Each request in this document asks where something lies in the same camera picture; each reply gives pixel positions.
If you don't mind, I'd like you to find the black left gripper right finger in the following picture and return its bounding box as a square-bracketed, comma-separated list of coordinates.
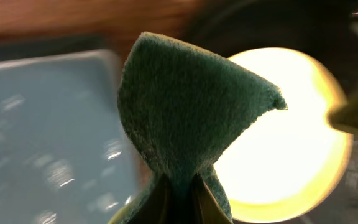
[191, 174, 232, 224]

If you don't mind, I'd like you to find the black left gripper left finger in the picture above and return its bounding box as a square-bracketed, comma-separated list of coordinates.
[128, 175, 172, 224]

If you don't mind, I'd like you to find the yellow plate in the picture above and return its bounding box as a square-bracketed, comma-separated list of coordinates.
[214, 47, 352, 223]

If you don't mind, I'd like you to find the green yellow sponge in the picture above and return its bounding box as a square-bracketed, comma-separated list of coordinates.
[111, 32, 287, 224]

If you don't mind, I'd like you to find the round black serving tray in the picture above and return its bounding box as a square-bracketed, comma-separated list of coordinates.
[182, 0, 358, 223]

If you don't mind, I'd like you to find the black rectangular water tray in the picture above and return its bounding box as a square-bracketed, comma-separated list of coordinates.
[0, 35, 141, 224]

